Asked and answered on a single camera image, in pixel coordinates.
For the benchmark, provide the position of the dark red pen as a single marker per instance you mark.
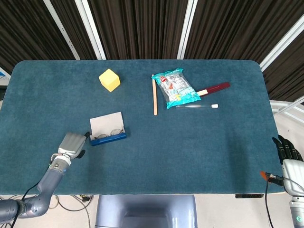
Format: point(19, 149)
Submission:
point(216, 88)

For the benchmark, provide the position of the yellow foam cube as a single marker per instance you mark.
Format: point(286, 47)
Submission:
point(109, 80)

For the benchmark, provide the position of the thin-framed eyeglasses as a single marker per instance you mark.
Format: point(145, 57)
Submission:
point(116, 130)

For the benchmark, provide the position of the flat wooden stick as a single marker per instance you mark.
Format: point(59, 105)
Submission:
point(155, 99)

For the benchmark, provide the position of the blue table mat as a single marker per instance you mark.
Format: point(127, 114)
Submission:
point(166, 154)

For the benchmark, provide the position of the blue glasses case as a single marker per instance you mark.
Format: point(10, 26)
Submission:
point(107, 122)

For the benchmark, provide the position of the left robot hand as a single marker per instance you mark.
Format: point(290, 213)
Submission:
point(70, 145)

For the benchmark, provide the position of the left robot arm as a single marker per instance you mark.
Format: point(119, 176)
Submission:
point(46, 187)

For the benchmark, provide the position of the black table edge bracket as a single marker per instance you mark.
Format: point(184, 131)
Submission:
point(249, 196)

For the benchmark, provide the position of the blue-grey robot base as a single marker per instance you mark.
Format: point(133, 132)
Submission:
point(145, 211)

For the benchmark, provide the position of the teal snack bag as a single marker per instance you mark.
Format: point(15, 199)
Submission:
point(177, 88)

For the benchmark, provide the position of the glass tube white stopper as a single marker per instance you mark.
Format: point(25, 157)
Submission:
point(215, 106)

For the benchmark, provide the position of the dark brown curtain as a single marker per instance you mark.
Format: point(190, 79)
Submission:
point(142, 28)

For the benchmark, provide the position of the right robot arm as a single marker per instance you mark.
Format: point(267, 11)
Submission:
point(297, 211)

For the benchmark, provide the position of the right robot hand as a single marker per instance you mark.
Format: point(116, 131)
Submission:
point(293, 173)

